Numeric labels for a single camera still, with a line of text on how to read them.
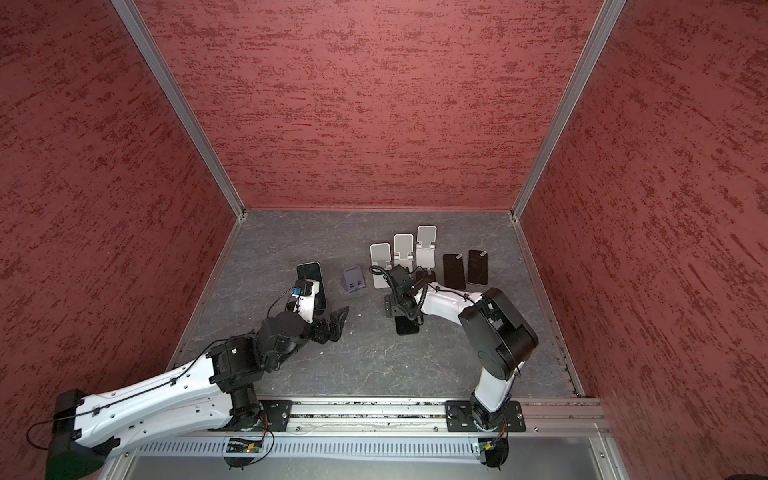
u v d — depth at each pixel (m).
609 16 0.71
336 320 0.64
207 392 0.49
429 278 1.03
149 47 0.76
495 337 0.50
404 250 1.00
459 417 0.74
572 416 0.76
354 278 0.95
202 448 0.77
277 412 0.75
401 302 0.69
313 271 0.85
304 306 0.62
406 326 0.90
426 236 1.02
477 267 1.04
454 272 1.03
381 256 0.97
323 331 0.63
